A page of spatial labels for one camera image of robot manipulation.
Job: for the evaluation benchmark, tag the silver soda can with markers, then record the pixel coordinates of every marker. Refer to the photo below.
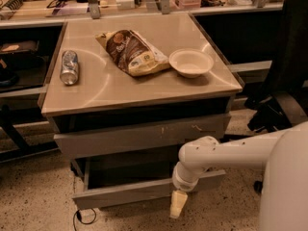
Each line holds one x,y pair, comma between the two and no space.
69,68

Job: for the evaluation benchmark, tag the white paper bowl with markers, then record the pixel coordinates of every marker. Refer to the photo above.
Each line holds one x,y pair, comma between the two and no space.
191,63

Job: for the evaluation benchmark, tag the black coiled tool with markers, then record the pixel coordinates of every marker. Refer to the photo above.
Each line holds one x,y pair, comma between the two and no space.
10,8

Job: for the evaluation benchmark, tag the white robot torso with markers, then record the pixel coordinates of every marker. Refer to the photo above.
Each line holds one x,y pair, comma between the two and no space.
284,199

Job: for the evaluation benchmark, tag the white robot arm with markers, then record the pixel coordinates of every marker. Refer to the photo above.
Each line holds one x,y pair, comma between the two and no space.
196,157

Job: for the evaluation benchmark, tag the grey drawer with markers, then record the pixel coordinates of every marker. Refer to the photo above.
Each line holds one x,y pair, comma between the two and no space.
140,136
127,177

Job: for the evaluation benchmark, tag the grey drawer cabinet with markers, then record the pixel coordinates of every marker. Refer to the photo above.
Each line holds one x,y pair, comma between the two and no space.
106,97

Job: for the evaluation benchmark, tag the black office chair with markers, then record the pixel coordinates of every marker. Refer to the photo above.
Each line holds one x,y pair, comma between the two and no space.
281,100

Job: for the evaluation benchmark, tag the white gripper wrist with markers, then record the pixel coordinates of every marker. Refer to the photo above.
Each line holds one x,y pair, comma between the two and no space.
183,183

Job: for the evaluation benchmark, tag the brown chip bag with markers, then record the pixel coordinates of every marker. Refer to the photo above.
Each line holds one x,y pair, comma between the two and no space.
132,53

